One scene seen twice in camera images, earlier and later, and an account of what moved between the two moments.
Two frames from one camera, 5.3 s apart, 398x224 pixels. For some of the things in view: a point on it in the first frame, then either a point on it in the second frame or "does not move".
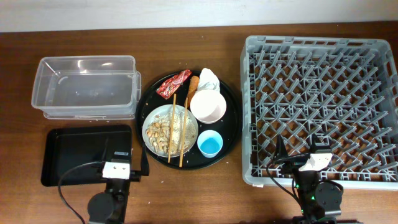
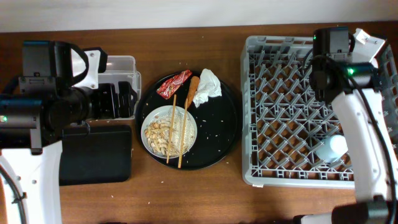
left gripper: x=135 y=176 → x=111 y=109
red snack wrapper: x=168 y=86 does not move
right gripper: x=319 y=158 → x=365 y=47
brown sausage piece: x=193 y=85 does not move
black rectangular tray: x=74 y=155 does not move
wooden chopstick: x=172 y=129 does not move
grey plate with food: x=157 y=130 does not move
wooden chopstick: x=183 y=132 does not move
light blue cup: x=209 y=143 → x=330 y=149
